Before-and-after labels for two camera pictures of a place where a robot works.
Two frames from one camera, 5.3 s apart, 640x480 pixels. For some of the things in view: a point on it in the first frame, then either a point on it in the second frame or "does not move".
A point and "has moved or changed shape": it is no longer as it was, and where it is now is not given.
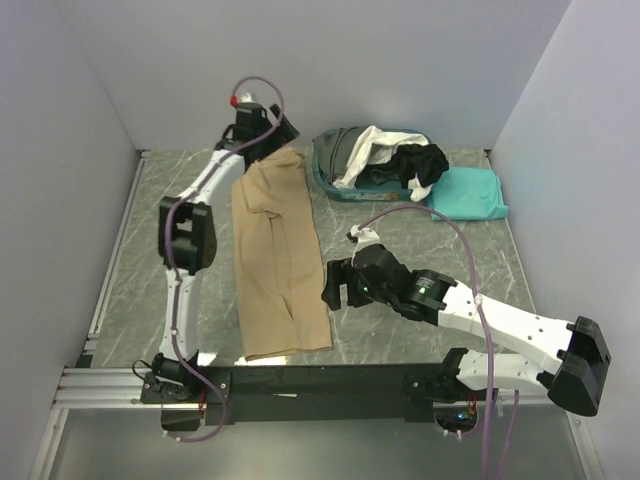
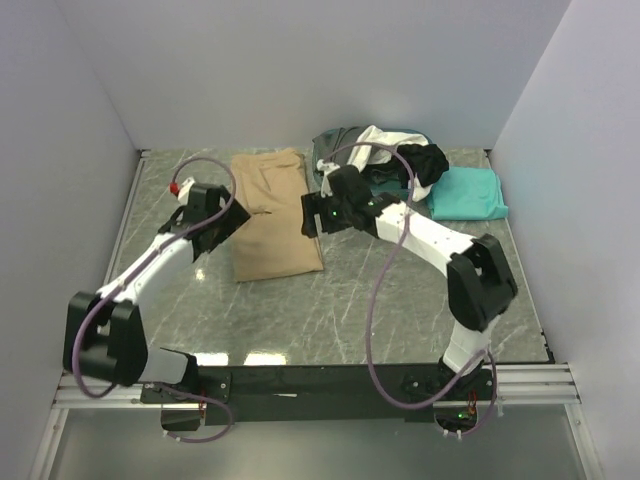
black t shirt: [426, 161] does not move
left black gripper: [284, 134] → [233, 220]
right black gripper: [341, 272] → [316, 204]
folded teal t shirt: [467, 193] does not move
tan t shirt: [282, 297] has moved or changed shape
